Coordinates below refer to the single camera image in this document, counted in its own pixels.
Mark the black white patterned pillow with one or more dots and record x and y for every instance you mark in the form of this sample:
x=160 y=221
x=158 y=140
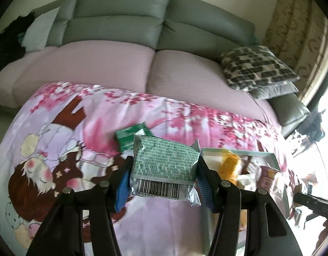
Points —
x=257 y=66

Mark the pale grey cushion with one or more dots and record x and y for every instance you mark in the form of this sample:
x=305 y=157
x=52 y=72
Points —
x=40 y=32

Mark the white pink snack packet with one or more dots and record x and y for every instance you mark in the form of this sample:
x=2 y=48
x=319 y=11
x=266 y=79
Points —
x=268 y=177

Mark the grey pillow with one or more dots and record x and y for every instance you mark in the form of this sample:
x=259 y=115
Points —
x=278 y=92

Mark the dark green snack packet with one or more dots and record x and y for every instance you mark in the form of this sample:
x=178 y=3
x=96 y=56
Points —
x=125 y=138

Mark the yellow snack packet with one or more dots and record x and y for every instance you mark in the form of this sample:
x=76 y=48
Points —
x=230 y=165

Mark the black clothes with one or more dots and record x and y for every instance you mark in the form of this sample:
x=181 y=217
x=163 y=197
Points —
x=6 y=48

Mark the pale green silver snack packet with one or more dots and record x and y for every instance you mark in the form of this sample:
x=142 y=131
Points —
x=164 y=160

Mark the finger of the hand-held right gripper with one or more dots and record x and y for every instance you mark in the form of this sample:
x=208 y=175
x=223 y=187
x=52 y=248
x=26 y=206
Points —
x=313 y=200

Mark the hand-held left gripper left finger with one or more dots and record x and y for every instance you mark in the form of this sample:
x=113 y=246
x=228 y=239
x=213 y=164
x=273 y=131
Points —
x=122 y=189

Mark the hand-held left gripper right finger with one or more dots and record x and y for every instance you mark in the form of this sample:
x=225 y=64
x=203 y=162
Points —
x=206 y=189

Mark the white box with teal rim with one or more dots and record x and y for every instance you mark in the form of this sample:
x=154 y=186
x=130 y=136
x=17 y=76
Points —
x=260 y=154

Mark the beige patterned curtain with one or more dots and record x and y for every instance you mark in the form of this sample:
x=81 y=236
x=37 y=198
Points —
x=294 y=32

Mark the grey sofa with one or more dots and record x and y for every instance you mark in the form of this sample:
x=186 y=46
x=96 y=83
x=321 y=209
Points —
x=121 y=26

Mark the pink printed blanket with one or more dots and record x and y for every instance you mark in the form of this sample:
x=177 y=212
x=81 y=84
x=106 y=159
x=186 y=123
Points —
x=60 y=144

